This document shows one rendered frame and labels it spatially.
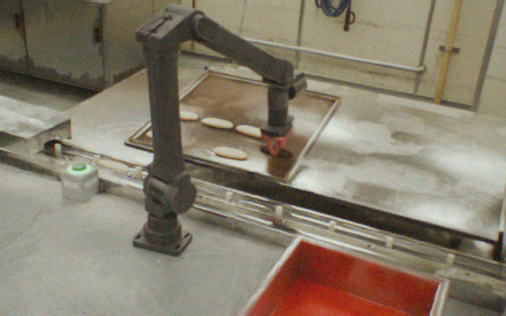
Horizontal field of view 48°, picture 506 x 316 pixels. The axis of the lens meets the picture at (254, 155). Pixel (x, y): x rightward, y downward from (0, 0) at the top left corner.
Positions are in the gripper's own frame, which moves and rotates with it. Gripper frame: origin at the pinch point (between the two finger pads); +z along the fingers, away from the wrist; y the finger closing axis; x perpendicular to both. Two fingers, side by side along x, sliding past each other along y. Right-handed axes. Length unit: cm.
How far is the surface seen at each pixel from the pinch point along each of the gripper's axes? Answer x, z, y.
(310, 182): -13.8, 1.4, -8.7
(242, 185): 6.2, 8.5, -9.6
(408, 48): 28, 108, 334
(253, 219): -7.2, 0.7, -29.4
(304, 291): -27, 2, -44
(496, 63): -43, 96, 308
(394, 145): -29.2, 1.4, 18.8
